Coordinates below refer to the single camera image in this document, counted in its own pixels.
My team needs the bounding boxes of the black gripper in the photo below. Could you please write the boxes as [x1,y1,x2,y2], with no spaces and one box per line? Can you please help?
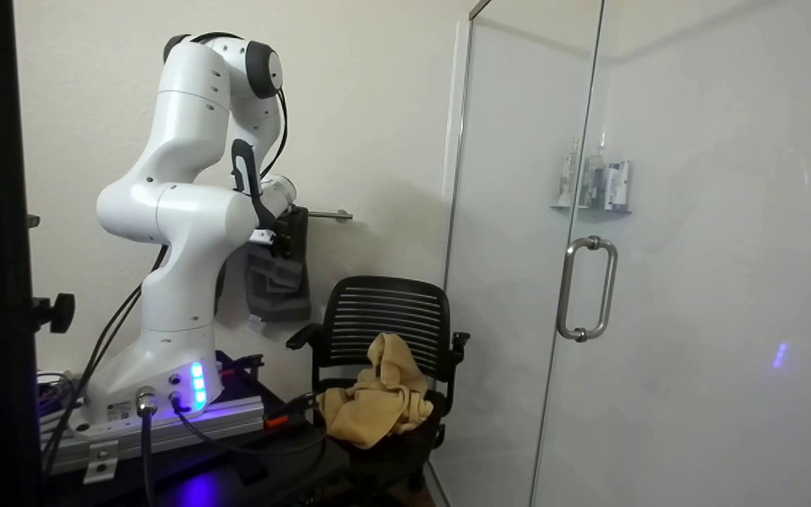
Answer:
[261,199,299,251]

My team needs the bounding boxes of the gray towel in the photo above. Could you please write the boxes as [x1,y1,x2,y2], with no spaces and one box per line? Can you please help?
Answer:
[241,204,315,327]

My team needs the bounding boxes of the yellow towel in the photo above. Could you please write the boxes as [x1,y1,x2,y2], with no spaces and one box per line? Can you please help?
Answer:
[312,328,437,454]

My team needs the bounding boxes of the black mesh office chair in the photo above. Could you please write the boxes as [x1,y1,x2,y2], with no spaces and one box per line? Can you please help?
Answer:
[285,273,472,492]

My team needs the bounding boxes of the glass shower door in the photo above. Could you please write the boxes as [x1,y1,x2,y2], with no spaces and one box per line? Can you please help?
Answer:
[526,0,811,507]

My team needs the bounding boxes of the metal towel bar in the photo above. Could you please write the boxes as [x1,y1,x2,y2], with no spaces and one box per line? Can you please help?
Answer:
[303,209,354,224]

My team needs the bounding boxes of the blue purple clamp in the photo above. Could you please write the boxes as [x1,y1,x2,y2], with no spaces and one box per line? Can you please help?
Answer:
[213,348,268,379]

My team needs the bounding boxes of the shower caddy shelf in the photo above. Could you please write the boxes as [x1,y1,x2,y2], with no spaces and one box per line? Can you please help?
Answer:
[548,151,637,223]

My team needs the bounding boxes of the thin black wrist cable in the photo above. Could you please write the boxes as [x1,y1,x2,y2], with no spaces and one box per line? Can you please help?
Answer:
[255,83,292,182]

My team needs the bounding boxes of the black orange handled pliers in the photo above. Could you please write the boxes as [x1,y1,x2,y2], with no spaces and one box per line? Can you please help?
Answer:
[261,390,320,437]

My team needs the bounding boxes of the aluminum mounting rail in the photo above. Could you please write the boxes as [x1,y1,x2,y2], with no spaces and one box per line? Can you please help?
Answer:
[37,390,268,478]

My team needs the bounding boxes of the black base power cable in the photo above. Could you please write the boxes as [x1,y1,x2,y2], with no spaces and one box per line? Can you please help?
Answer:
[134,385,160,507]
[168,397,336,465]

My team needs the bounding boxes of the black cable bundle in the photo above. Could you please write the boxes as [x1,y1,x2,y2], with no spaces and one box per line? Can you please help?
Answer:
[39,238,172,472]

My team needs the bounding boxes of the black camera stand post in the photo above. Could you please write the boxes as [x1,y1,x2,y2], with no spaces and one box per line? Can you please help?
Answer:
[0,0,78,507]

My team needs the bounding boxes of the metal shower door handle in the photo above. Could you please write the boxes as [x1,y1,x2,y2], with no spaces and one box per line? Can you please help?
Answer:
[553,232,623,345]

